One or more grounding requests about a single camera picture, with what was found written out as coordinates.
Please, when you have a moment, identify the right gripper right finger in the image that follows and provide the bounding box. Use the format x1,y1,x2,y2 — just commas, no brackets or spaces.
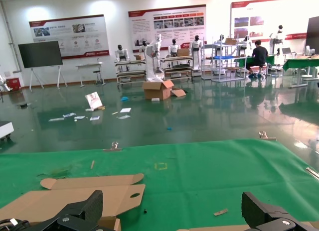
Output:
241,191,319,231

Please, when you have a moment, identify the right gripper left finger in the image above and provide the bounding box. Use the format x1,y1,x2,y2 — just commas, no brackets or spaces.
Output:
24,190,103,231

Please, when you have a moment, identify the black power cable bundle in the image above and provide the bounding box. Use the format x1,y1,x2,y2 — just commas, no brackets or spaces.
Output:
0,217,32,231

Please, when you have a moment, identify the cardboard box with round hole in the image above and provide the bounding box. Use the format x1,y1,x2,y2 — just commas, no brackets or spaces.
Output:
0,173,147,231

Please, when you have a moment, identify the red cabinet box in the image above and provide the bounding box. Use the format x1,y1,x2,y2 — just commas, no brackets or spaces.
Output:
5,77,21,92

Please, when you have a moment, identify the silver binder clip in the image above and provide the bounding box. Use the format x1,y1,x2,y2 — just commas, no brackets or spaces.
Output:
305,167,319,181
258,130,277,141
103,141,123,152

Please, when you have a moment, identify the green table mat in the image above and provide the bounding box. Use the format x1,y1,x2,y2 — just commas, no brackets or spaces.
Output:
0,138,319,231

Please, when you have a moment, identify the white wheeled machine base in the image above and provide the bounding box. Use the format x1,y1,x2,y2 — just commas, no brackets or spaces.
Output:
0,120,14,142

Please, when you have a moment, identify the white and red bag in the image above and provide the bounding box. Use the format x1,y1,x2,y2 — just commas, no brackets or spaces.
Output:
84,91,103,110

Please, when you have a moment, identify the large open cardboard carton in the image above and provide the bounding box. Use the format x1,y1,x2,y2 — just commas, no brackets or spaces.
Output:
142,79,175,101

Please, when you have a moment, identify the black stool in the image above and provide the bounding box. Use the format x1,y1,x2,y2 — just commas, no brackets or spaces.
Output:
92,70,107,86

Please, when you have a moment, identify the flat cardboard piece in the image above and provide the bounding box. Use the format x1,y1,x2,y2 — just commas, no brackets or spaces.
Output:
170,88,187,97

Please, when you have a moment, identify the small white desk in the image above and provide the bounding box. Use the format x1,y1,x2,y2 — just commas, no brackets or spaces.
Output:
75,62,105,89

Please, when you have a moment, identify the green covered work table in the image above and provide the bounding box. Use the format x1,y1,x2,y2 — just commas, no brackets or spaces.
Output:
283,55,319,89
233,55,277,75

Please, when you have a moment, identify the metal rack cart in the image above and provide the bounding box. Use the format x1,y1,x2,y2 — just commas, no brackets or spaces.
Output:
160,55,194,80
114,59,148,89

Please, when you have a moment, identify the seated person in black shirt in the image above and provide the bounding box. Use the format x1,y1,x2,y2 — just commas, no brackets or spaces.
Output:
245,39,270,80

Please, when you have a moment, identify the black display on white stand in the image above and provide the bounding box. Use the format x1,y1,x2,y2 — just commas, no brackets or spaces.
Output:
17,40,68,90

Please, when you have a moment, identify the plastic-wrapped white humanoid robot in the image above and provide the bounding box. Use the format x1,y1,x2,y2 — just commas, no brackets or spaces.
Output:
144,33,165,82

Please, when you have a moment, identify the info board with circle icons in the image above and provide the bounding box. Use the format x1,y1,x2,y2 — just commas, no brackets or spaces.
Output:
28,14,110,60

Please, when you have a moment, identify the large black panel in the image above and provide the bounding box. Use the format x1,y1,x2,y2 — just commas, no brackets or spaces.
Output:
305,16,319,55

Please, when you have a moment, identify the info board with photo row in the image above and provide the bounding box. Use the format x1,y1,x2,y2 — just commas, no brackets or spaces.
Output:
128,4,207,53

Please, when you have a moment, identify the info board with red photos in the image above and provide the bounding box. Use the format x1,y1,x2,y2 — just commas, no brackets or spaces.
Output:
229,0,319,41

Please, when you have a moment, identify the white metal shelving frame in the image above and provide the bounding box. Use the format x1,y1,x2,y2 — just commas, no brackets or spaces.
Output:
200,38,249,82

